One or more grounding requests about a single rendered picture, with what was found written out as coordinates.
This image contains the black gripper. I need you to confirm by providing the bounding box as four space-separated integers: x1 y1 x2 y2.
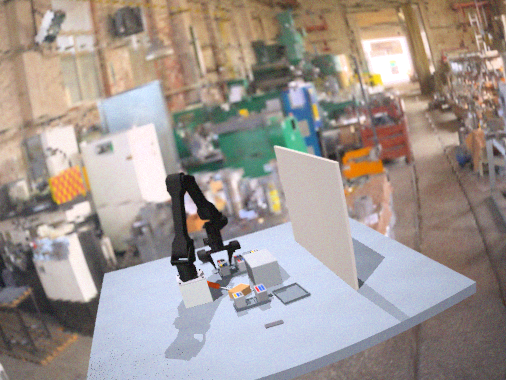
197 233 241 270

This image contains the beige flat panel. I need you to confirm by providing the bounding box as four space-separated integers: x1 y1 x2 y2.
274 145 359 291

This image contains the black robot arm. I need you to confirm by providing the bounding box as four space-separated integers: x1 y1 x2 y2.
165 172 228 283

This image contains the orange-handled screwdriver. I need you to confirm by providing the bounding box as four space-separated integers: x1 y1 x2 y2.
207 281 231 290

